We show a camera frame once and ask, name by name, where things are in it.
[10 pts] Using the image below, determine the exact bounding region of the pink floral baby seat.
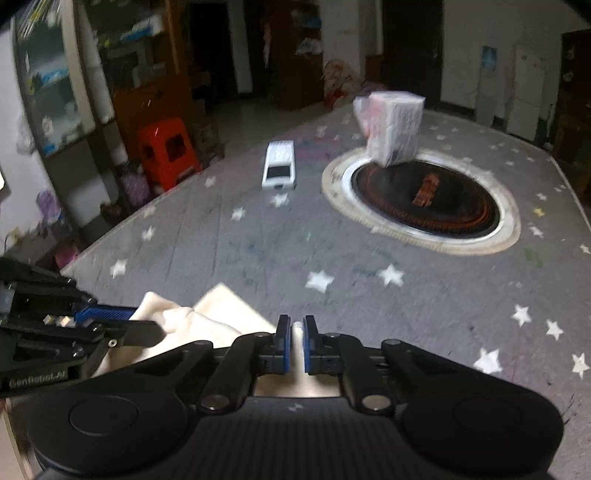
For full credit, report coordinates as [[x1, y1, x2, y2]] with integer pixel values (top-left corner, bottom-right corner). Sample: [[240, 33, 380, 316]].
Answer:
[[321, 60, 366, 110]]

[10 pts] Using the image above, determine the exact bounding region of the dark wooden display cabinet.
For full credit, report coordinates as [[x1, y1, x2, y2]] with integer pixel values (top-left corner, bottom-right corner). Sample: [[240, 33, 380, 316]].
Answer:
[[549, 30, 591, 163]]

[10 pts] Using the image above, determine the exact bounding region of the round black hotplate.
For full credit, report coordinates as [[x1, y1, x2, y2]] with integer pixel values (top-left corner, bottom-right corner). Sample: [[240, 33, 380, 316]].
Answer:
[[321, 148, 522, 256]]

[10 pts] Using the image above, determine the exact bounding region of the cream fleece garment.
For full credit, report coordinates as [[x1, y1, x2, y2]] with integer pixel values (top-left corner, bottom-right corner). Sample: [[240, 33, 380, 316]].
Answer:
[[92, 283, 343, 398]]

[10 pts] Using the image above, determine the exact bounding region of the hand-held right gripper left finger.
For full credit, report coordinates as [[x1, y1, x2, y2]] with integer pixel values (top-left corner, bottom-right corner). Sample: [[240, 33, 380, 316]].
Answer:
[[115, 315, 291, 414]]

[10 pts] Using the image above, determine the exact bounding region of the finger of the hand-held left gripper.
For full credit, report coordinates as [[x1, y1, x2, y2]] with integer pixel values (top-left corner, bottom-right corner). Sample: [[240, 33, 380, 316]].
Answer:
[[74, 305, 140, 325], [97, 320, 166, 349]]

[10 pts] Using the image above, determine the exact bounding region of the white tissue pack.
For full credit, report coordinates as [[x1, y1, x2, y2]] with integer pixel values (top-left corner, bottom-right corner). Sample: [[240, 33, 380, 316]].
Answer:
[[353, 90, 426, 166]]

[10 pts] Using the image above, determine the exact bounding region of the water dispenser with blue bottle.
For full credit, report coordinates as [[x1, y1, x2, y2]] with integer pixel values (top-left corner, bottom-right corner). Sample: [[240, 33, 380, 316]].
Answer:
[[475, 45, 501, 124]]

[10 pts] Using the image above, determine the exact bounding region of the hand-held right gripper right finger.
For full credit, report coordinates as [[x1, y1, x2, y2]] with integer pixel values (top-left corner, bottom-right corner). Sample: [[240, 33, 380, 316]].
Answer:
[[302, 315, 467, 415]]

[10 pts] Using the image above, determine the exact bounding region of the red plastic stool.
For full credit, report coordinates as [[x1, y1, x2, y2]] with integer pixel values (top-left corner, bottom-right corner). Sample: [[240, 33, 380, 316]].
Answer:
[[137, 117, 203, 192]]

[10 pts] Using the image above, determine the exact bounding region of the grey star-print tablecloth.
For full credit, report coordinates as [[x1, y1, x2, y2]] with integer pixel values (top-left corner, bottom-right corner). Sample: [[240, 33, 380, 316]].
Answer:
[[60, 104, 591, 480]]

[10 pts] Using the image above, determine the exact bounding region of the wooden shelf with boxes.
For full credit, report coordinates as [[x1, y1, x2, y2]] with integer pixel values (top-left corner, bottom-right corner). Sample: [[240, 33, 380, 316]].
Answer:
[[9, 0, 195, 158]]

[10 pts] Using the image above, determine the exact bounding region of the dark wooden bookshelf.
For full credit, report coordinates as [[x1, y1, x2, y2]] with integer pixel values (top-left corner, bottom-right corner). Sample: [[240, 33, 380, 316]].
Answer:
[[265, 0, 325, 110]]

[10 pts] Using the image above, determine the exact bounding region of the white refrigerator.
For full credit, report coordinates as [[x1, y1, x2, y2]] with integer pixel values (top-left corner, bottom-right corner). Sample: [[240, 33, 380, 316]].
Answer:
[[505, 43, 542, 136]]

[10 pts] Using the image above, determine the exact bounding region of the white remote control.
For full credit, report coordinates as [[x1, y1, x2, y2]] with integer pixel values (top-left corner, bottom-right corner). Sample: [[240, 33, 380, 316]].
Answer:
[[261, 140, 297, 191]]

